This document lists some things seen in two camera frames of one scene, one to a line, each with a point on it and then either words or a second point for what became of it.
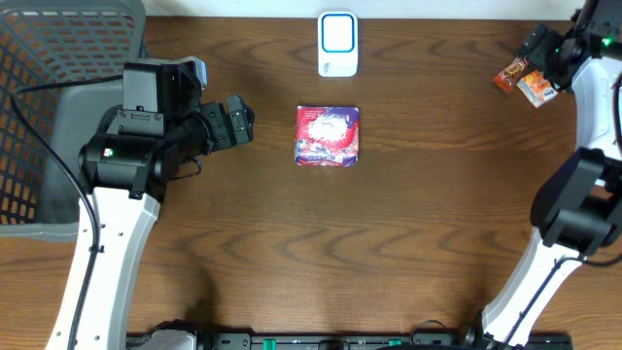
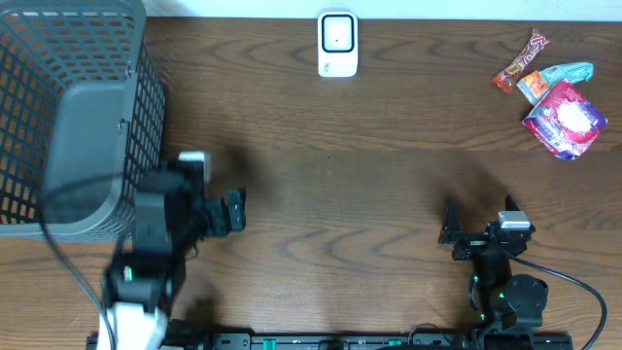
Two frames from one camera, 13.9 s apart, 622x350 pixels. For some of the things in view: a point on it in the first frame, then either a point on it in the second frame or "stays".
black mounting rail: (184, 337) stays
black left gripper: (231, 122) → (222, 215)
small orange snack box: (536, 87) stays
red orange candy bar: (507, 77) stays
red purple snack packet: (327, 136) → (566, 121)
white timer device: (337, 44) stays
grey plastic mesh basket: (61, 72) stays
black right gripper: (537, 53) → (452, 227)
